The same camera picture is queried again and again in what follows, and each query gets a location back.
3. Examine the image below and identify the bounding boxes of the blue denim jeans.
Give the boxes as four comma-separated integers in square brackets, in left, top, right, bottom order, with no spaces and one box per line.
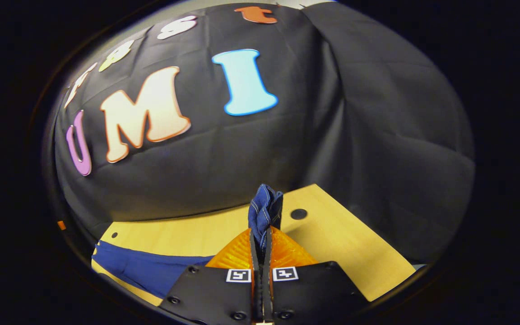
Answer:
[91,183,284,300]

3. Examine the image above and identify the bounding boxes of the black backdrop cloth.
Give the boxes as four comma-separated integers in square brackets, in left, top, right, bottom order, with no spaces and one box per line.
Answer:
[52,2,475,265]

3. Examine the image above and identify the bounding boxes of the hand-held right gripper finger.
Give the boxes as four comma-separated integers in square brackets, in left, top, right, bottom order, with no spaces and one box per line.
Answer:
[263,226,370,325]
[158,228,264,325]

